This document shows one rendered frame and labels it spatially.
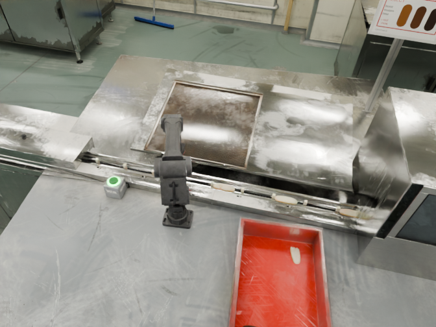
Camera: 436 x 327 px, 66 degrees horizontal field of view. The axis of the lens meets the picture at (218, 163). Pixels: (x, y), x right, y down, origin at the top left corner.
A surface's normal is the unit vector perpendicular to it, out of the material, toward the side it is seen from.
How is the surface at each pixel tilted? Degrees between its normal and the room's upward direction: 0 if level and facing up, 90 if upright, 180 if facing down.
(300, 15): 90
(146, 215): 0
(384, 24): 90
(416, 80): 90
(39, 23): 89
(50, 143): 0
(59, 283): 0
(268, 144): 10
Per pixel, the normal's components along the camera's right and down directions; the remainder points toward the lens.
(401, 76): -0.22, 0.69
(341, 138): 0.00, -0.56
